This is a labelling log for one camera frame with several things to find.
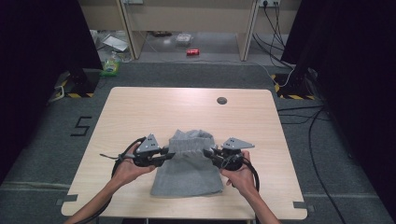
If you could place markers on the person's right hand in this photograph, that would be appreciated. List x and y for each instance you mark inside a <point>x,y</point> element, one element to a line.
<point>243,180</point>

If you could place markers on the grey round table grommet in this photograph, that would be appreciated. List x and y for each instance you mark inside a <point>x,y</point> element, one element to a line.
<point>221,100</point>

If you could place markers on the black stand base striped tape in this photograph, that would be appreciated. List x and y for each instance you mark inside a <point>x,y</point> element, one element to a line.
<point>295,85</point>
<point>79,82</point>

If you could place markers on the white wall socket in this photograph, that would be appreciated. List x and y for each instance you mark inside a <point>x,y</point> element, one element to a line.
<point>269,2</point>

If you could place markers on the black curtain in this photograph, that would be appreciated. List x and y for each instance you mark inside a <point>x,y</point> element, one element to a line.
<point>37,62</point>
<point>355,77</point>

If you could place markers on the person's left hand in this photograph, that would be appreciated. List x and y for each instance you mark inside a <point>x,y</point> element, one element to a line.
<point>127,171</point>

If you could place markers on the white paper sheet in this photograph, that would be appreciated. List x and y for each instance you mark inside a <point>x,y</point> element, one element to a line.
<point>115,43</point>

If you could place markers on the grey shorts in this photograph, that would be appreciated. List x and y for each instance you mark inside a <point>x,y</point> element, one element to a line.
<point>186,177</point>

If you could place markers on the beige wooden desk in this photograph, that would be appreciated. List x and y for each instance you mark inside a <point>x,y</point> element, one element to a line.
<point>190,17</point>

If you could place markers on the grey tape piece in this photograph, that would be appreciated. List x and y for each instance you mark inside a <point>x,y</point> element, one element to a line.
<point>303,206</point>
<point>67,199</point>

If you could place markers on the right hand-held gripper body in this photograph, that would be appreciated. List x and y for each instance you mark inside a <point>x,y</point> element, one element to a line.
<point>235,143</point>

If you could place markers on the red can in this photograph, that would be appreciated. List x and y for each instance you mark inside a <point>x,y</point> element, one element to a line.
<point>192,52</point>

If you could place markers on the clear plastic packet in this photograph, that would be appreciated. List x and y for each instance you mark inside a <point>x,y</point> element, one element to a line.
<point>183,39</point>

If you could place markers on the green plastic packet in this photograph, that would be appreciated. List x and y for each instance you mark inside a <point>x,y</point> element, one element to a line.
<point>110,67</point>

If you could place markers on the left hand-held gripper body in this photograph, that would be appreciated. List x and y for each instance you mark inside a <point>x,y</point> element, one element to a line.
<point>148,146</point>

